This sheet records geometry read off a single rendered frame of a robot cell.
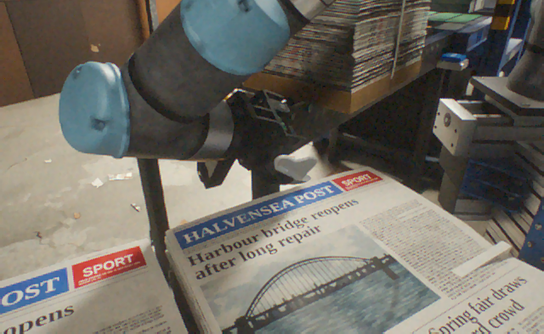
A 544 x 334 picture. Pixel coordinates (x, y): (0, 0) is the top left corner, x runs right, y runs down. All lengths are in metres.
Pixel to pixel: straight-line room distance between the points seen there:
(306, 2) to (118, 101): 0.19
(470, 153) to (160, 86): 0.76
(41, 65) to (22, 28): 0.32
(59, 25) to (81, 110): 3.57
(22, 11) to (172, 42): 3.52
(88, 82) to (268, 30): 0.14
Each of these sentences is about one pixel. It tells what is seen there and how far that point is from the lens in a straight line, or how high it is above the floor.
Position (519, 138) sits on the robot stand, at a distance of 0.96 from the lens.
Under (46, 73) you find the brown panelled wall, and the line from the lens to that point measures 3.88.
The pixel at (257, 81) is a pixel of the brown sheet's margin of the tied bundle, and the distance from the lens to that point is 0.85.
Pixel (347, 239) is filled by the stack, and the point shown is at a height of 0.83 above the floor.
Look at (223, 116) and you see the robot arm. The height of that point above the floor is 0.93.
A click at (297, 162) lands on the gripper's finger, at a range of 0.51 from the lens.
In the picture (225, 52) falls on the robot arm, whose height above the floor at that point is 1.02.
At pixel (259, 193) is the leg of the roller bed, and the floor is 0.61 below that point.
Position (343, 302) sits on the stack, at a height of 0.83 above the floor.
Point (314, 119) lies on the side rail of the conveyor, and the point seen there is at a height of 0.74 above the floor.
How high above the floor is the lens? 1.07
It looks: 28 degrees down
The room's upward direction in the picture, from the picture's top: straight up
